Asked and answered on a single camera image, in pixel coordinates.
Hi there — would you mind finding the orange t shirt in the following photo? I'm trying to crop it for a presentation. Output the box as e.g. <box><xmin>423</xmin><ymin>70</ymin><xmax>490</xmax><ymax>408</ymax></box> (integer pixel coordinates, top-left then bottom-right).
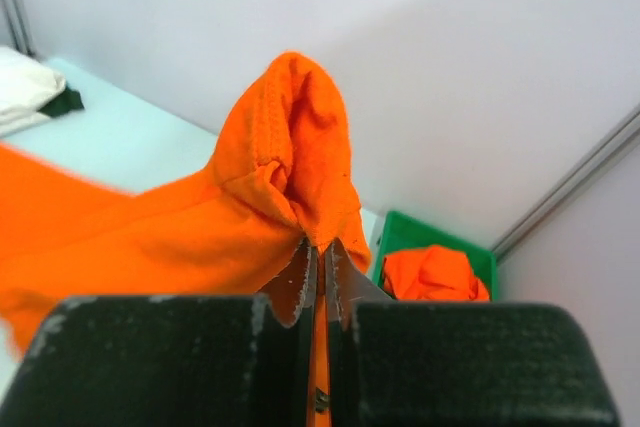
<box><xmin>382</xmin><ymin>245</ymin><xmax>490</xmax><ymax>302</ymax></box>
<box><xmin>1</xmin><ymin>53</ymin><xmax>371</xmax><ymax>426</ymax></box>

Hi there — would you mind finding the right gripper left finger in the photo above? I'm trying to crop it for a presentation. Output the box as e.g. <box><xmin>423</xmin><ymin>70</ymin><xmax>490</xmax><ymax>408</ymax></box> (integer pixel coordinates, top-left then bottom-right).
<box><xmin>1</xmin><ymin>241</ymin><xmax>317</xmax><ymax>426</ymax></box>

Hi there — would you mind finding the right aluminium corner post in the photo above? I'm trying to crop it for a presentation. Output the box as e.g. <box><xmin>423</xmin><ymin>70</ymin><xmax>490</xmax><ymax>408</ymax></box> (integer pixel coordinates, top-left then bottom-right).
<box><xmin>491</xmin><ymin>105</ymin><xmax>639</xmax><ymax>262</ymax></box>

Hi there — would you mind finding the left aluminium corner post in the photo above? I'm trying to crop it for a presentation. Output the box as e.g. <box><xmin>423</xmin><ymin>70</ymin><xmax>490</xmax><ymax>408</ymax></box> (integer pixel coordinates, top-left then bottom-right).
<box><xmin>1</xmin><ymin>0</ymin><xmax>37</xmax><ymax>58</ymax></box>

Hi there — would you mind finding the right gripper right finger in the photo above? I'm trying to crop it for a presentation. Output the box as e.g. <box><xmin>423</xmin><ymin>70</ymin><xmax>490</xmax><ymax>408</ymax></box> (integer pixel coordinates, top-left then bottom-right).
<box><xmin>324</xmin><ymin>241</ymin><xmax>620</xmax><ymax>426</ymax></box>

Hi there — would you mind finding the folded white t shirt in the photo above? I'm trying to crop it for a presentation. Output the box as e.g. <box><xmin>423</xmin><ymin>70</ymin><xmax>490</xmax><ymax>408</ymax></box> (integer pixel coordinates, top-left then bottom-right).
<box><xmin>1</xmin><ymin>45</ymin><xmax>68</xmax><ymax>137</ymax></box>

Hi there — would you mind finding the green plastic bin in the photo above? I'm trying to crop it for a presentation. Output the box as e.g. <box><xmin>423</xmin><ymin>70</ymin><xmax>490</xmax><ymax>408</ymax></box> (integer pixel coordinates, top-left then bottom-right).
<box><xmin>370</xmin><ymin>211</ymin><xmax>500</xmax><ymax>301</ymax></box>

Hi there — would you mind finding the folded dark green t shirt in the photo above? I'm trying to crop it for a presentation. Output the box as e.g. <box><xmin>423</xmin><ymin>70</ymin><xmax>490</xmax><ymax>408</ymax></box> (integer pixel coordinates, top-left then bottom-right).
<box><xmin>39</xmin><ymin>88</ymin><xmax>84</xmax><ymax>118</ymax></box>

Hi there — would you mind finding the aluminium corner post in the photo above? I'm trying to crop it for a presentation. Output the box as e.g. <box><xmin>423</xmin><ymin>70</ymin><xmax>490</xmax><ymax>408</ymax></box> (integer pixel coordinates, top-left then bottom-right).
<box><xmin>491</xmin><ymin>105</ymin><xmax>639</xmax><ymax>262</ymax></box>
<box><xmin>1</xmin><ymin>0</ymin><xmax>37</xmax><ymax>58</ymax></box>

